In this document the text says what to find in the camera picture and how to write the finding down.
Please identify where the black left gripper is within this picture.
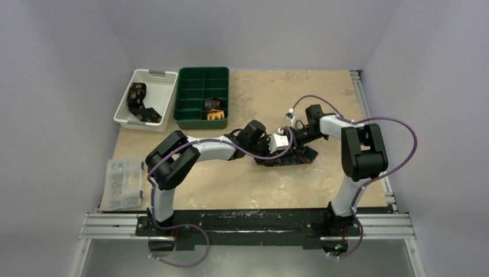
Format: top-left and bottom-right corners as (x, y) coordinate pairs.
(247, 135), (277, 166)

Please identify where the navy floral tie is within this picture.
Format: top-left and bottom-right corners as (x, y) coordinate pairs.
(254, 146), (318, 167)

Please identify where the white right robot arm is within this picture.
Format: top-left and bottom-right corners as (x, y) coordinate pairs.
(294, 104), (389, 235)

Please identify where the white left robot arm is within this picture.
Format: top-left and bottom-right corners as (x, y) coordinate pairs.
(145, 120), (270, 236)

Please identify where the rolled yellow tie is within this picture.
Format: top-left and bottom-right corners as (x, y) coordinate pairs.
(206, 109), (225, 121)

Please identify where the rolled dark red tie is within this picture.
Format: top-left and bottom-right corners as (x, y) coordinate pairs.
(203, 98), (221, 110)

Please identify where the green compartment tray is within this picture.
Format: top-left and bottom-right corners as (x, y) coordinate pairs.
(173, 66), (230, 130)

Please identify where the white plastic basket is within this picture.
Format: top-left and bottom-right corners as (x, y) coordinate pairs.
(113, 69), (179, 133)

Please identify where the black gold patterned tie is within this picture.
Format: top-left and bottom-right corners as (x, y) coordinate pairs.
(126, 83), (161, 123)

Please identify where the clear plastic storage box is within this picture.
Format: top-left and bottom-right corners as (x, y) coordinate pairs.
(100, 157), (144, 212)

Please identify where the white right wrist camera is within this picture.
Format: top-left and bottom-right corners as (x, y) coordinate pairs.
(285, 108), (305, 129)

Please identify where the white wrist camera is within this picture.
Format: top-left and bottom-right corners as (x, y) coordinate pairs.
(268, 133), (292, 154)
(285, 108), (305, 129)

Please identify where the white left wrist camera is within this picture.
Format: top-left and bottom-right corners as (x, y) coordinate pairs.
(268, 133), (292, 154)

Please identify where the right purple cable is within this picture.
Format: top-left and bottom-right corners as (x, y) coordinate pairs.
(291, 95), (418, 260)

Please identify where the aluminium frame rail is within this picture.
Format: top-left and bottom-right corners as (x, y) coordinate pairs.
(81, 67), (408, 250)

